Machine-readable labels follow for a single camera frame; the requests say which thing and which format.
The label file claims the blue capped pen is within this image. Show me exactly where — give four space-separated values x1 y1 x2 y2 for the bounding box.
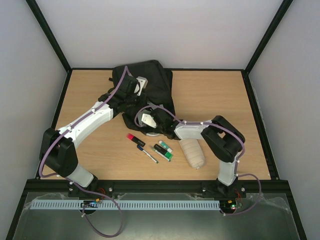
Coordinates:
137 145 159 164

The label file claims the green capped thin pen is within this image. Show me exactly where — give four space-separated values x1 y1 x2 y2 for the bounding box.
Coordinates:
150 146 171 162

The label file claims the red highlighter marker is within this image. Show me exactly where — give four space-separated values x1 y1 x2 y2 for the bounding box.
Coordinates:
127 133 146 147

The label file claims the beige fabric pencil case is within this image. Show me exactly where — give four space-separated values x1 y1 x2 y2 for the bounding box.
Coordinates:
179 138 206 170

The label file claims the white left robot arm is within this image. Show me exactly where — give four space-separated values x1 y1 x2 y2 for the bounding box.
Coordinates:
38 89 147 188

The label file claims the white green glue stick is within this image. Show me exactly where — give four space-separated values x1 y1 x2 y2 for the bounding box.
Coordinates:
158 140 173 153

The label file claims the black student bag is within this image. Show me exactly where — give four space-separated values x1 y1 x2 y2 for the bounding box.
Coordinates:
122 59 175 135

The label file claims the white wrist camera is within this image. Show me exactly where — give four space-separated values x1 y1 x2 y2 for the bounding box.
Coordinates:
134 76 148 96
141 113 157 129

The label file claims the light blue cable duct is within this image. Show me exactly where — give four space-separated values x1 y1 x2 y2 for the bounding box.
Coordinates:
30 199 221 211

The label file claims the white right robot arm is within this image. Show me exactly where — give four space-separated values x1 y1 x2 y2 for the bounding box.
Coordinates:
150 107 246 196

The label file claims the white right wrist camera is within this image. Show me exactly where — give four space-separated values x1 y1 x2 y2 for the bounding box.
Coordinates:
141 113 157 129

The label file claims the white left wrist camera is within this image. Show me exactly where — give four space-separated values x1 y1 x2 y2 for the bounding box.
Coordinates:
134 76 148 96

